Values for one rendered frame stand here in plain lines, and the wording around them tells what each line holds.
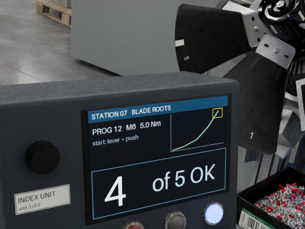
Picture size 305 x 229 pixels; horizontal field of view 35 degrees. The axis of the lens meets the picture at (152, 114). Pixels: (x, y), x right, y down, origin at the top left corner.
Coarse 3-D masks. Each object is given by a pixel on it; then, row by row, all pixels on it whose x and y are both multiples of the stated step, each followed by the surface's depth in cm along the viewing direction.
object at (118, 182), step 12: (108, 168) 45; (120, 168) 46; (132, 168) 47; (96, 180) 45; (108, 180) 46; (120, 180) 46; (132, 180) 47; (96, 192) 45; (108, 192) 46; (120, 192) 46; (132, 192) 47; (96, 204) 45; (108, 204) 46; (120, 204) 47; (132, 204) 47; (96, 216) 46; (108, 216) 46
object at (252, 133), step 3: (249, 129) 111; (249, 132) 111; (252, 132) 111; (255, 132) 111; (246, 135) 111; (249, 135) 111; (252, 135) 111; (255, 135) 111; (246, 138) 111; (249, 138) 111; (252, 138) 111
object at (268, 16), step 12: (264, 0) 120; (276, 0) 118; (288, 0) 116; (300, 0) 112; (264, 12) 119; (276, 12) 115; (288, 12) 113; (264, 24) 117; (276, 24) 114; (288, 24) 113; (276, 36) 119; (288, 36) 117; (300, 36) 117; (300, 48) 119
